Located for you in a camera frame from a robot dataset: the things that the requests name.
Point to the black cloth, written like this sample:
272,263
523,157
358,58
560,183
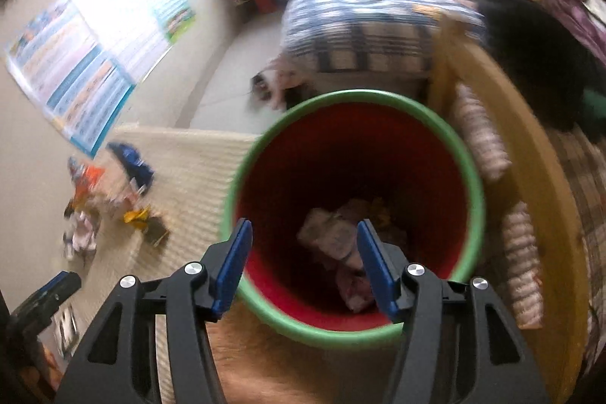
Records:
535,53

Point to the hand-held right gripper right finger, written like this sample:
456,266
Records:
378,271

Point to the large blue wall chart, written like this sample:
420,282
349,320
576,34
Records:
71,87

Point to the brown plaid cloth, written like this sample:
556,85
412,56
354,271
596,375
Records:
587,205

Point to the red bin with green rim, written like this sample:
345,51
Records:
341,139

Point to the red container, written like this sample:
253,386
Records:
265,0

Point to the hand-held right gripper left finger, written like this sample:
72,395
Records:
232,266

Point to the yellow snack wrapper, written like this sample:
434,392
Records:
137,215

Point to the pink snack bag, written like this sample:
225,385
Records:
355,290

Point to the green-edged wall poster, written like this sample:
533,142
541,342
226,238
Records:
177,16

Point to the yellow wooden chair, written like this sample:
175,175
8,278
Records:
544,205

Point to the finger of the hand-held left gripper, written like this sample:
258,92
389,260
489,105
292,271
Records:
54,288

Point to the orange snack wrapper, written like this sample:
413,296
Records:
90,179

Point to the grey shoe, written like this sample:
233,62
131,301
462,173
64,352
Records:
260,84

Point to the blue and white carton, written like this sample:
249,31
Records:
326,233

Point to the pale grid wall poster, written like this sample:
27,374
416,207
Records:
137,49

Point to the black and white paper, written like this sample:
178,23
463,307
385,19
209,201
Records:
83,233

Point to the blue snack wrapper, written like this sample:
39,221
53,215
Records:
135,162

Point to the pink striped cushion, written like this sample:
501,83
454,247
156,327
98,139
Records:
478,134

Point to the patchwork bed sheet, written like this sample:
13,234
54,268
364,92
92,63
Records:
360,16

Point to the dark brown gold-striped wrapper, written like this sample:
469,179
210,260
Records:
156,234

